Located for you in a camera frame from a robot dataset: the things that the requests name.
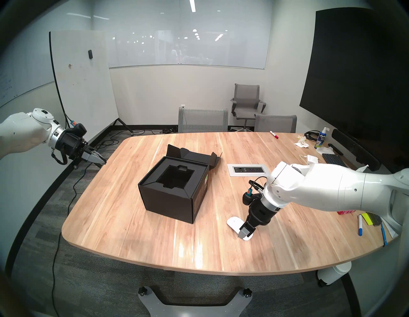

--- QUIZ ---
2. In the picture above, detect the glass wall board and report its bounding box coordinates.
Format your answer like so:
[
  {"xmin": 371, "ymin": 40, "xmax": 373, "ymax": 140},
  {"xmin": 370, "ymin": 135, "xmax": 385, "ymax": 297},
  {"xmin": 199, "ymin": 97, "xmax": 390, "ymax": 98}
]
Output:
[{"xmin": 105, "ymin": 28, "xmax": 267, "ymax": 70}]

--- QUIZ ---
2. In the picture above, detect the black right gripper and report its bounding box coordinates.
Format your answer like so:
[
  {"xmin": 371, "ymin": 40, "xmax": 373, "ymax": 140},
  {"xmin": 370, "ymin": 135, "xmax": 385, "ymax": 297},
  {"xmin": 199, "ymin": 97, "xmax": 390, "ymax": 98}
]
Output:
[{"xmin": 238, "ymin": 200, "xmax": 278, "ymax": 239}]

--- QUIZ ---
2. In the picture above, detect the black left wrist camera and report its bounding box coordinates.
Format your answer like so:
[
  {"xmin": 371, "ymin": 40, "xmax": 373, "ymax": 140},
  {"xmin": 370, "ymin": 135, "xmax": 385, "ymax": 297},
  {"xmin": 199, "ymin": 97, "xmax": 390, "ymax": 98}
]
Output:
[{"xmin": 69, "ymin": 123, "xmax": 88, "ymax": 137}]

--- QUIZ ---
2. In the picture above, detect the white table leg foot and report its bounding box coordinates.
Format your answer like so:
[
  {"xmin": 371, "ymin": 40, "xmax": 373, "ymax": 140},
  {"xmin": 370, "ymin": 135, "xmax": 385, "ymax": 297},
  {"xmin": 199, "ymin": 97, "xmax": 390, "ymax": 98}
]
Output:
[{"xmin": 316, "ymin": 260, "xmax": 352, "ymax": 286}]

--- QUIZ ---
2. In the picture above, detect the large black wall screen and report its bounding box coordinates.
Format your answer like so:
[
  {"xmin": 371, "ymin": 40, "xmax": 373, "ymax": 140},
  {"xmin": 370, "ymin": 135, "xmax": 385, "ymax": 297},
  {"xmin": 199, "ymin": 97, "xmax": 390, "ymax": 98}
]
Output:
[{"xmin": 299, "ymin": 7, "xmax": 409, "ymax": 154}]

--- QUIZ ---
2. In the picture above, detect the whiteboard cleaner spray bottle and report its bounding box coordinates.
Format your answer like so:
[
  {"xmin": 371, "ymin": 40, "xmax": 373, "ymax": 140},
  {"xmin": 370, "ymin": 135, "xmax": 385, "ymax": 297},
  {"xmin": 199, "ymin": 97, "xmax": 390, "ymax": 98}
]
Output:
[{"xmin": 314, "ymin": 127, "xmax": 330, "ymax": 149}]

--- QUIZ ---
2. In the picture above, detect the white computer mouse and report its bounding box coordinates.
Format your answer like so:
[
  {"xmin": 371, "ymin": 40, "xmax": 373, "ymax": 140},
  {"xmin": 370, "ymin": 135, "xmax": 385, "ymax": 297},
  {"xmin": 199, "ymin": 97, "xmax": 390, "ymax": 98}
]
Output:
[{"xmin": 227, "ymin": 217, "xmax": 255, "ymax": 241}]

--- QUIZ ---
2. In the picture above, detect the white paper sheet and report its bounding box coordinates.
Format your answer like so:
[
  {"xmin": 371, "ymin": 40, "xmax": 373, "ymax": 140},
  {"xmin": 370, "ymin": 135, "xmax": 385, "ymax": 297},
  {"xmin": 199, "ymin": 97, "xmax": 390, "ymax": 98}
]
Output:
[{"xmin": 383, "ymin": 220, "xmax": 400, "ymax": 238}]

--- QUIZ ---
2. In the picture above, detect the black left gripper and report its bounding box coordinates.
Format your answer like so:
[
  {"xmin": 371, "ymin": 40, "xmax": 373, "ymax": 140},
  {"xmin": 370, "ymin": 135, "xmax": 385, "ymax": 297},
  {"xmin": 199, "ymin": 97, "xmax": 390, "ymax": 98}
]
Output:
[{"xmin": 56, "ymin": 129, "xmax": 108, "ymax": 167}]

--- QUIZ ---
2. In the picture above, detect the black left wrist cable loop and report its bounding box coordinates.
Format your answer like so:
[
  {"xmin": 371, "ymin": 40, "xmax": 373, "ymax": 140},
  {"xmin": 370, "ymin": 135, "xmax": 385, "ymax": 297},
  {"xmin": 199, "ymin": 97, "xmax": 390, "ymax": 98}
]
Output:
[{"xmin": 51, "ymin": 150, "xmax": 69, "ymax": 166}]

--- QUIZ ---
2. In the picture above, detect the grey office chair with armrests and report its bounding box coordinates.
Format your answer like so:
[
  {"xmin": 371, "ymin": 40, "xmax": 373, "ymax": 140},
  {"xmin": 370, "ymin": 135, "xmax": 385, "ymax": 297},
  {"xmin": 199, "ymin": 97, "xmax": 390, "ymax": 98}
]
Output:
[{"xmin": 230, "ymin": 84, "xmax": 266, "ymax": 132}]

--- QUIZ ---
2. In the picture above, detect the wall whiteboard with writing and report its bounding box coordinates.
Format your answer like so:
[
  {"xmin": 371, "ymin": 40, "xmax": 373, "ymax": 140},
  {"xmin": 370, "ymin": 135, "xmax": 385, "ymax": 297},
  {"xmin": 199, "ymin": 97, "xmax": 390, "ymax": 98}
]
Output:
[{"xmin": 0, "ymin": 48, "xmax": 55, "ymax": 109}]

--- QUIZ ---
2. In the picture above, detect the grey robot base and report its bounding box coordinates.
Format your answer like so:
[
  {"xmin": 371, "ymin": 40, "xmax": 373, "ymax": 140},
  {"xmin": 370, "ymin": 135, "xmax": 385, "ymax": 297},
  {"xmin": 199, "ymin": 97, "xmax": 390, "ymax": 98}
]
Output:
[{"xmin": 137, "ymin": 285, "xmax": 253, "ymax": 317}]

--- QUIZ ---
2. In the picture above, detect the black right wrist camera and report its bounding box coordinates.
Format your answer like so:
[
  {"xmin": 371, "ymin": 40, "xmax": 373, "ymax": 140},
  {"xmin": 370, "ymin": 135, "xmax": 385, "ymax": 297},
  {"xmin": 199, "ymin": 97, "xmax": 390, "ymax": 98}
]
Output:
[{"xmin": 242, "ymin": 188, "xmax": 262, "ymax": 205}]

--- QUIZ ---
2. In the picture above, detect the black keyboard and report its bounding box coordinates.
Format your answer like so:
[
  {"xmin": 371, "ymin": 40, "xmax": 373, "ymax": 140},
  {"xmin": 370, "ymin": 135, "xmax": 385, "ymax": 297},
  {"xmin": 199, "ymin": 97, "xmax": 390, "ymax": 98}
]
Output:
[{"xmin": 322, "ymin": 153, "xmax": 347, "ymax": 167}]

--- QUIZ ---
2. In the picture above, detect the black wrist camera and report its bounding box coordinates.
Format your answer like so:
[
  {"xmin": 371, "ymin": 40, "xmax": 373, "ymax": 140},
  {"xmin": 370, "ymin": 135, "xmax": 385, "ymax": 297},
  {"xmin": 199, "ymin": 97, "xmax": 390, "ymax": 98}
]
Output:
[
  {"xmin": 242, "ymin": 188, "xmax": 262, "ymax": 205},
  {"xmin": 69, "ymin": 123, "xmax": 88, "ymax": 137}
]

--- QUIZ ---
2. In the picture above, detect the mobile whiteboard on stand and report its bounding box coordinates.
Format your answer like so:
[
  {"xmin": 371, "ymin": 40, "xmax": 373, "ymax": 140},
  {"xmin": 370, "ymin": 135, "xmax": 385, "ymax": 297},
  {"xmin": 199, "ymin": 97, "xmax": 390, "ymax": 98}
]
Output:
[{"xmin": 49, "ymin": 30, "xmax": 135, "ymax": 169}]

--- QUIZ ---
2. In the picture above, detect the grey ribbed mesh chair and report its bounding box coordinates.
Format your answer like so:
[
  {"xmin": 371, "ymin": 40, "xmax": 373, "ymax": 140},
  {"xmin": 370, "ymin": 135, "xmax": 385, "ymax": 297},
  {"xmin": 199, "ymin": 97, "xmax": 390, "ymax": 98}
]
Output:
[{"xmin": 178, "ymin": 108, "xmax": 229, "ymax": 133}]

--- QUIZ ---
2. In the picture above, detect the black video sound bar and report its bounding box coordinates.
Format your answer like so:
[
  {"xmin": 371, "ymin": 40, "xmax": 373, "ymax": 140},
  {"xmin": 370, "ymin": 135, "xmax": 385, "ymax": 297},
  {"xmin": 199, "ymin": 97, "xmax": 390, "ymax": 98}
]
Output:
[{"xmin": 332, "ymin": 129, "xmax": 381, "ymax": 171}]

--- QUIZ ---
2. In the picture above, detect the black cardboard box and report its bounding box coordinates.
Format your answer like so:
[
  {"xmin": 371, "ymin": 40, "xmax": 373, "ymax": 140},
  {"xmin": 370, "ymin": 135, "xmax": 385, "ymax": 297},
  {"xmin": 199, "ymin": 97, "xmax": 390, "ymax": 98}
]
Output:
[{"xmin": 138, "ymin": 144, "xmax": 222, "ymax": 224}]

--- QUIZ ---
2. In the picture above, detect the grey table power outlet plate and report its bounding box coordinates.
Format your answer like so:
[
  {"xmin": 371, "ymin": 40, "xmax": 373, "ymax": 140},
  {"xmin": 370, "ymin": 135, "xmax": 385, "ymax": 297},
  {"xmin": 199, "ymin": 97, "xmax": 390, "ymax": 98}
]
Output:
[{"xmin": 227, "ymin": 164, "xmax": 271, "ymax": 177}]

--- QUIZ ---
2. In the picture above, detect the grey fabric chair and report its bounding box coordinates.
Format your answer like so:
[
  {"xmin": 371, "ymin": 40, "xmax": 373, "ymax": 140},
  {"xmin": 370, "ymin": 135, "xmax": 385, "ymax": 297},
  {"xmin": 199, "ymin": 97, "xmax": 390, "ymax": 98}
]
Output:
[{"xmin": 254, "ymin": 114, "xmax": 297, "ymax": 133}]

